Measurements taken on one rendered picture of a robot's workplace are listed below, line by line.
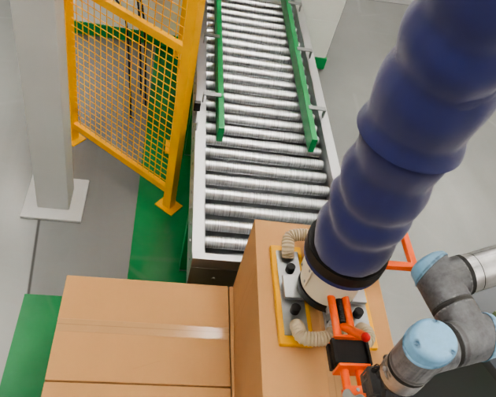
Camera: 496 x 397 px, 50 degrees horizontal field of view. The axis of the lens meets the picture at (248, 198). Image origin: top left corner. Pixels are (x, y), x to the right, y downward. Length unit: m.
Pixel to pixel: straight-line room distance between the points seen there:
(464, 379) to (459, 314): 1.23
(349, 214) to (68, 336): 1.09
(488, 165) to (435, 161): 3.08
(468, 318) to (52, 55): 1.81
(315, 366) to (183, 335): 0.59
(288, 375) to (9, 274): 1.64
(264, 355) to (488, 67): 0.92
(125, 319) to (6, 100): 2.04
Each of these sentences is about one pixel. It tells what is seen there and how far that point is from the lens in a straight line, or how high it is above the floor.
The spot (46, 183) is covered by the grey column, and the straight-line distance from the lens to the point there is 2.84.
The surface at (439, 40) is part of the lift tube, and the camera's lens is 0.99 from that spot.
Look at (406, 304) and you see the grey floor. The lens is 3.03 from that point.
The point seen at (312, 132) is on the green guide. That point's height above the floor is 0.64.
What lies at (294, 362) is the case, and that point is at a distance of 1.53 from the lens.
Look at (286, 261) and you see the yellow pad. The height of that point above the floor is 0.97.
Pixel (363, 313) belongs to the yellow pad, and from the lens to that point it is 1.62.
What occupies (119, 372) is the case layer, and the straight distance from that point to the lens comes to 1.89.
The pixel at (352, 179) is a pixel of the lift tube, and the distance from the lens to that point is 1.21.
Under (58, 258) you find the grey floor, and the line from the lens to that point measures 2.79.
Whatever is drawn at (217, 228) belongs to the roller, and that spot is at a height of 0.54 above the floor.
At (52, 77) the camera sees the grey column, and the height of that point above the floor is 0.85.
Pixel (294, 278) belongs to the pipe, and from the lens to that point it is 1.61.
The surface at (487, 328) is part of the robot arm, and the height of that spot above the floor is 1.43.
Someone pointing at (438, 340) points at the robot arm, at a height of 1.44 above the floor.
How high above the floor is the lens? 2.27
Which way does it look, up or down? 46 degrees down
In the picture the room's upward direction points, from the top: 16 degrees clockwise
